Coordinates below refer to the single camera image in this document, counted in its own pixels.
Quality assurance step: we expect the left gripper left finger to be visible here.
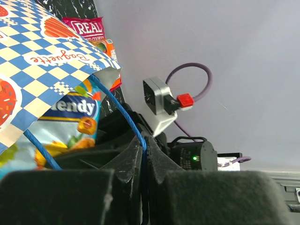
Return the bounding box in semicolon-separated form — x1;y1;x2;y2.
0;138;143;225

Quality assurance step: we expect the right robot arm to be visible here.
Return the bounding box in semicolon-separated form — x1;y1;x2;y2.
167;136;247;172

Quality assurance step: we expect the blue checkered paper bag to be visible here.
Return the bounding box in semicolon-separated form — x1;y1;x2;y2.
0;0;150;225

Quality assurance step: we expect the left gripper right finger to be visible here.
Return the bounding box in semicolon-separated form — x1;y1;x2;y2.
147;137;293;225

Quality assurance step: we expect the blue Slendy candy bag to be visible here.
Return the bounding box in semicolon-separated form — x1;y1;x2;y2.
0;79;101;177

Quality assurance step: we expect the pink chips bag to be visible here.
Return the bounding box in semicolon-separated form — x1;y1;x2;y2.
62;17;106;42

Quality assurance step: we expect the orange snack bag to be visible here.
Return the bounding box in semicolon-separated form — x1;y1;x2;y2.
93;38;122;91

